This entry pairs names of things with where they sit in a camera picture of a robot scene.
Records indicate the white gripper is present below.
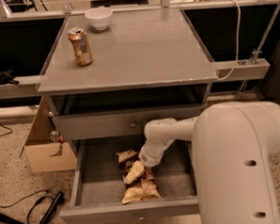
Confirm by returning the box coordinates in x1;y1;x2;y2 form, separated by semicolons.
125;141;167;184

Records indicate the brown chip bag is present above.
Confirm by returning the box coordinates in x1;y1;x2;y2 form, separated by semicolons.
117;149;162;204

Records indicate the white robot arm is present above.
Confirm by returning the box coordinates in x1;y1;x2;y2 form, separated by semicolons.
125;101;280;224

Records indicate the open grey middle drawer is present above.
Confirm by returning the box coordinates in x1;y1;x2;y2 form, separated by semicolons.
60;135;199;224

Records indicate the closed grey upper drawer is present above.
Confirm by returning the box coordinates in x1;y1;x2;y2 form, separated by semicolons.
53;104;206;140

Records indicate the grey drawer cabinet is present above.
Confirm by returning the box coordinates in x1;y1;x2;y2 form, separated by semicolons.
39;8;216;140

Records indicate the cardboard box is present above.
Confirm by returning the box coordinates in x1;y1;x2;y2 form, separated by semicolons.
24;97;77;172

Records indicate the crushed soda can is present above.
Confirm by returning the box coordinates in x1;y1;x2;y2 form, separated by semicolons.
68;26;93;66

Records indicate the white bowl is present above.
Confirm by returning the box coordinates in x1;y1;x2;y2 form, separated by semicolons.
85;8;113;30

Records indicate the black cloth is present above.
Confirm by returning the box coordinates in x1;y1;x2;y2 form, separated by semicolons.
0;71;19;85

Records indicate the metal rail frame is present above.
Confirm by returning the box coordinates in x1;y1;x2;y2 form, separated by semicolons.
0;0;270;95

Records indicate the white cable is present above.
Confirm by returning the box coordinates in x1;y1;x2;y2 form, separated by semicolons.
213;0;245;83

